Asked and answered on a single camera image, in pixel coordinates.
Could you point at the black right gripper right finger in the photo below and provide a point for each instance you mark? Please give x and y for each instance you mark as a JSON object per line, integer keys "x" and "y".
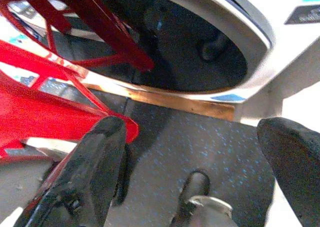
{"x": 295, "y": 157}

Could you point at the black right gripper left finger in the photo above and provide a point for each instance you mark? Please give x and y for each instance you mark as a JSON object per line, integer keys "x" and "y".
{"x": 92, "y": 167}

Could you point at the red plastic laundry basket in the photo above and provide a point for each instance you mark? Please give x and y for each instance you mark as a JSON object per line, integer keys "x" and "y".
{"x": 32, "y": 112}

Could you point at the white front-load washing machine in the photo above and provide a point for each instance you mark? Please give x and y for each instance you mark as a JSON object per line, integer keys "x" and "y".
{"x": 252, "y": 69}

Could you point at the blue sticker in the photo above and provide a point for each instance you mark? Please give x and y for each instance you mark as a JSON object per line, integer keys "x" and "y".
{"x": 228, "y": 97}

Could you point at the wooden plinth board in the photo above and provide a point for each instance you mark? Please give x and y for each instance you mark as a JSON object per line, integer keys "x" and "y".
{"x": 175, "y": 100}

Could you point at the dark garment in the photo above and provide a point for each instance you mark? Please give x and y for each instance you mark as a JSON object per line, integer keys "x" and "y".
{"x": 211, "y": 49}

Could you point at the grey label sticker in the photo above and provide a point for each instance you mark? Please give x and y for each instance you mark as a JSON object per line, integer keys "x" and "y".
{"x": 303, "y": 14}

